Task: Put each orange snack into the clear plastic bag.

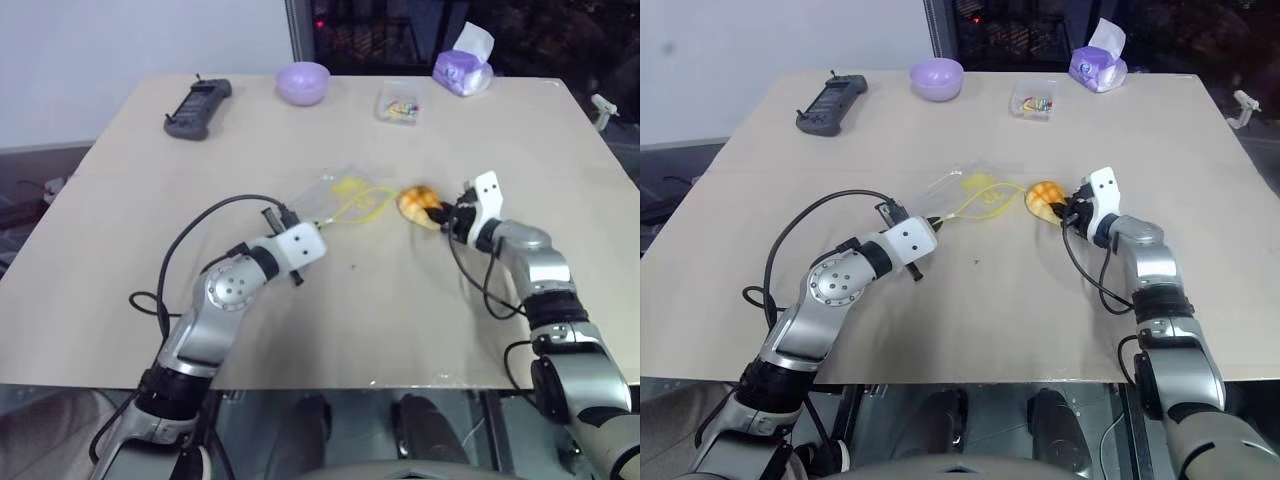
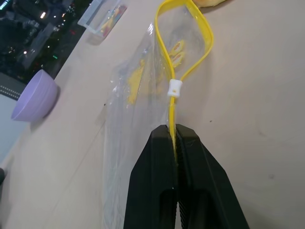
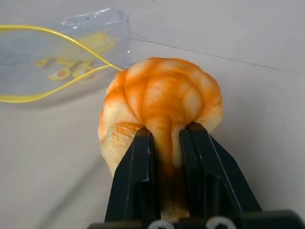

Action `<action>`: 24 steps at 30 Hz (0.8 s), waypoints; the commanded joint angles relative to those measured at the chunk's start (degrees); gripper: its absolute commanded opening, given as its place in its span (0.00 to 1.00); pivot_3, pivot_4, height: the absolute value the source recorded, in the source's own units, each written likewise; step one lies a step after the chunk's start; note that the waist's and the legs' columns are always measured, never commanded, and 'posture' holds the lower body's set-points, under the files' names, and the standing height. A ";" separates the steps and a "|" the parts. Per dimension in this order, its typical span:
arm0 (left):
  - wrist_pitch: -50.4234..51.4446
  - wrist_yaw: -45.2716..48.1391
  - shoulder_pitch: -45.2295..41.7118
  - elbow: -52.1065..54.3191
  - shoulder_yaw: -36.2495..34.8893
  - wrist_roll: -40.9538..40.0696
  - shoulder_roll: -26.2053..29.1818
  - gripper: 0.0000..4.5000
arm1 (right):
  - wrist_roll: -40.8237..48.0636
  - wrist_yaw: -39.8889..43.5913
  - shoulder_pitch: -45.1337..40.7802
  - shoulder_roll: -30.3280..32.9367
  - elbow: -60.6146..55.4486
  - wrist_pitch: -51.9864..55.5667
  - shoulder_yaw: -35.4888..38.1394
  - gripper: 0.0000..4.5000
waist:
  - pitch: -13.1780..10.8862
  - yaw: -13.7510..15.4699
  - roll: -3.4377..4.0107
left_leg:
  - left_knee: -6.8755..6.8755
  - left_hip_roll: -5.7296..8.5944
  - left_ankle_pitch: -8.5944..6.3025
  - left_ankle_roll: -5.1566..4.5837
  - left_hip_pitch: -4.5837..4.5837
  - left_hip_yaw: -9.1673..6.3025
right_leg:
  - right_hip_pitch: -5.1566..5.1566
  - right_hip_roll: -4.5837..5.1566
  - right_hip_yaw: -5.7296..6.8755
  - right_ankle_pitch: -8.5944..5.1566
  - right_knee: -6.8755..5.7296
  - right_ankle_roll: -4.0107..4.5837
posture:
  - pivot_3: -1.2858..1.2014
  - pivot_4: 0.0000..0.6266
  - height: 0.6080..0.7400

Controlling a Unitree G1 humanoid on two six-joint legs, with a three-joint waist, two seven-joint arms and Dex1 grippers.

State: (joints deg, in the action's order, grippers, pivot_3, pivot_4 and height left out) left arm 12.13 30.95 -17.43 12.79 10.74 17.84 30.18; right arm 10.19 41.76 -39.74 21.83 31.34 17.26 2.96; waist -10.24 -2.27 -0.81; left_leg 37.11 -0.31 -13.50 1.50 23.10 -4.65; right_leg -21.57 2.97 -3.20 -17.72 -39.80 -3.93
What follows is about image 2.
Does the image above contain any colourful printed packet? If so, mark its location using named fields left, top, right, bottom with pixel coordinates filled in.
left=101, top=4, right=127, bottom=38

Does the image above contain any clear plastic box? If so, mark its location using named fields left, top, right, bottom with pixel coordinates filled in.
left=77, top=0, right=128, bottom=45

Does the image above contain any lilac plastic bowl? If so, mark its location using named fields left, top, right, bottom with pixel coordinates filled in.
left=10, top=69, right=61, bottom=122

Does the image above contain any clear bag with yellow zip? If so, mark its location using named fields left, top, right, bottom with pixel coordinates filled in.
left=102, top=0, right=214, bottom=229

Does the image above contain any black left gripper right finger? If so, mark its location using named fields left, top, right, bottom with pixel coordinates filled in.
left=175, top=124, right=251, bottom=229

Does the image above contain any yellow object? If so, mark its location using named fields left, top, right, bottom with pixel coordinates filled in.
left=192, top=0, right=226, bottom=7

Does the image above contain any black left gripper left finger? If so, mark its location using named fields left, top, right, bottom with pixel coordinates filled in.
left=123, top=124, right=178, bottom=229

